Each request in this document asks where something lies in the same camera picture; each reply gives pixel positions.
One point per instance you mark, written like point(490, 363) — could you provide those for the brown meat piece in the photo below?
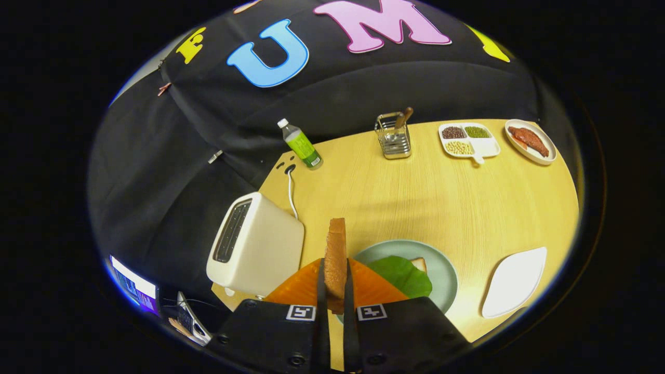
point(530, 139)

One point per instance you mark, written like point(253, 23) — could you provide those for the lit computer screen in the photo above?
point(132, 285)

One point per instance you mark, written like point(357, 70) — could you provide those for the silver laptop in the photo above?
point(189, 319)

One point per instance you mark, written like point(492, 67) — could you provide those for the small white tag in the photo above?
point(215, 156)

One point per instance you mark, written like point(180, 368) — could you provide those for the pile of yellow soybeans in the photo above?
point(459, 148)

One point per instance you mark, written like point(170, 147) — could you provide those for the white oval plate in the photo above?
point(535, 156)

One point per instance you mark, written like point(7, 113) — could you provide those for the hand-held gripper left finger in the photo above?
point(321, 296)

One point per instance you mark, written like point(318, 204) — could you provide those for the pile of red beans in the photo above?
point(453, 132)

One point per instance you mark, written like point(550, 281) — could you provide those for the pink cloth clip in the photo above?
point(164, 89)

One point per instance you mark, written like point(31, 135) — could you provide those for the pile of green beans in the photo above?
point(477, 132)

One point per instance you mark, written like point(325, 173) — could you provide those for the white divided dish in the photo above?
point(486, 148)

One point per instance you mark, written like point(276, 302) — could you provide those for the green label drink bottle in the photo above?
point(304, 148)

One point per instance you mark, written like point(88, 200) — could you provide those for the toasted bread slice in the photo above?
point(336, 254)

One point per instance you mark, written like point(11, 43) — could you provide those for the white bread slice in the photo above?
point(420, 264)

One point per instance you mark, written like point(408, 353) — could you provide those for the green lettuce leaf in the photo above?
point(400, 275)

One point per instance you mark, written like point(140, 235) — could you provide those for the pale green plate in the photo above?
point(439, 270)

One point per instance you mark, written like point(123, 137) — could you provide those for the white toaster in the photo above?
point(265, 244)

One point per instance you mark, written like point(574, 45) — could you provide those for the white leaf-shaped plate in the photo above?
point(514, 283)

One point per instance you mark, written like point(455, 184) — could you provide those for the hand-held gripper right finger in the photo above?
point(349, 301)

